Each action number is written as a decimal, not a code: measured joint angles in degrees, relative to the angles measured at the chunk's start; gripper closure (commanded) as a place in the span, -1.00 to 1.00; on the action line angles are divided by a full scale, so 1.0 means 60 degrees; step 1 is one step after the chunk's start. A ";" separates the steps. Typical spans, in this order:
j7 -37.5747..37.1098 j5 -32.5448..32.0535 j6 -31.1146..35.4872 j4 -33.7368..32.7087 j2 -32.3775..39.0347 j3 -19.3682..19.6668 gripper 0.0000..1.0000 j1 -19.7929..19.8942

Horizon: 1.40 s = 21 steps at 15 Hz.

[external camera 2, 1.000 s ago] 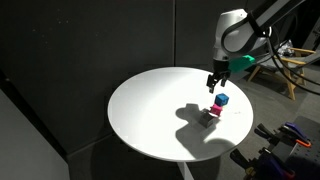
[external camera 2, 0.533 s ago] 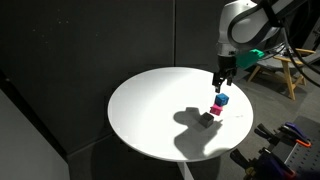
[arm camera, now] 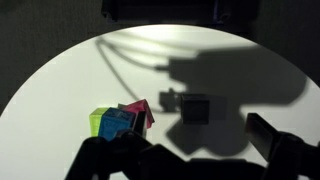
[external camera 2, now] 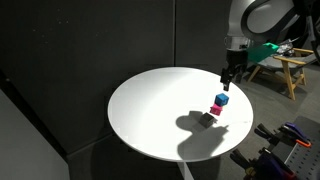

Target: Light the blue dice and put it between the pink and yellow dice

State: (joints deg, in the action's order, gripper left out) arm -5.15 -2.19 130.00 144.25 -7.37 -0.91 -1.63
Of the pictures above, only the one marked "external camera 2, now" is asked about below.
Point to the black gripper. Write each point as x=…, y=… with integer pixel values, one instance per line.
x=237, y=59

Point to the blue dice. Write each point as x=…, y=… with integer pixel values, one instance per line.
x=221, y=99

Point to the silver Franka robot arm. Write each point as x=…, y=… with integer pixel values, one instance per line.
x=266, y=16

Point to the pink dice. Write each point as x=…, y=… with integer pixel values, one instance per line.
x=216, y=110

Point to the small grey base box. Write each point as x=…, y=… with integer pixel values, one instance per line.
x=206, y=120

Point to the wooden armchair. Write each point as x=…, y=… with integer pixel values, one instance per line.
x=289, y=68

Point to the clear plastic bag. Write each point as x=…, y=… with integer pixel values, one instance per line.
x=287, y=48

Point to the purple orange spring clamp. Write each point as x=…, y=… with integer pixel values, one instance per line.
x=270, y=163
x=295, y=131

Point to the round white table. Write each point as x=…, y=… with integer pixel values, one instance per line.
x=150, y=110

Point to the white table leg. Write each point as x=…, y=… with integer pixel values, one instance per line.
x=185, y=170

